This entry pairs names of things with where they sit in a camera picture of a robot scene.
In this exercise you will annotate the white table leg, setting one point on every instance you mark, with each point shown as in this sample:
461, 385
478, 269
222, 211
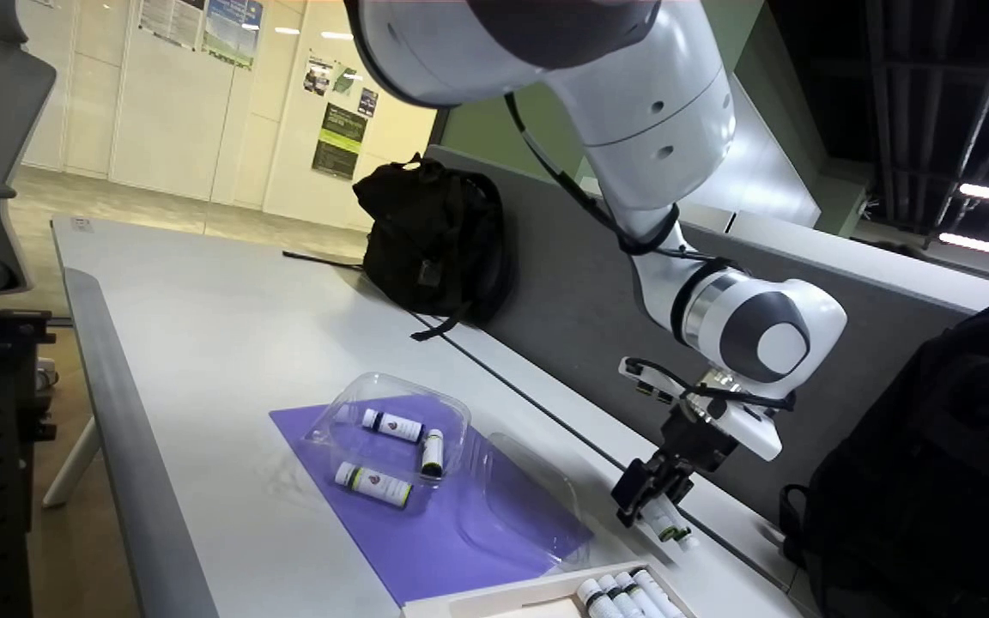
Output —
69, 468

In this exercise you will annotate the grey desk partition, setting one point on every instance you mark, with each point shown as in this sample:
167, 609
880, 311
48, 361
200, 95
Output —
563, 297

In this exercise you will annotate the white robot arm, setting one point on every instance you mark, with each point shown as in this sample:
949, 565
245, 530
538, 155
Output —
644, 105

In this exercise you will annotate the black duffel bag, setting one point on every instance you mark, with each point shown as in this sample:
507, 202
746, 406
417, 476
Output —
429, 243

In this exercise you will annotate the black backpack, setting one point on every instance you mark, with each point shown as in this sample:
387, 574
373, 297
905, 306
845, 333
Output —
943, 483

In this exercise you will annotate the small white bottle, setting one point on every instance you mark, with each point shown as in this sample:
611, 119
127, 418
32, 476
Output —
394, 427
656, 592
373, 484
434, 451
617, 598
593, 604
637, 594

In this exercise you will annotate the purple mat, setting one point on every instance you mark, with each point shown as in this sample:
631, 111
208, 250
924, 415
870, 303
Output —
461, 537

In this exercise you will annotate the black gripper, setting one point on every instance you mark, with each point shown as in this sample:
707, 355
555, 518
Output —
688, 447

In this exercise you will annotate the dark green wall poster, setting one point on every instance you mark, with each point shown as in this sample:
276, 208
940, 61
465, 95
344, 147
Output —
340, 141

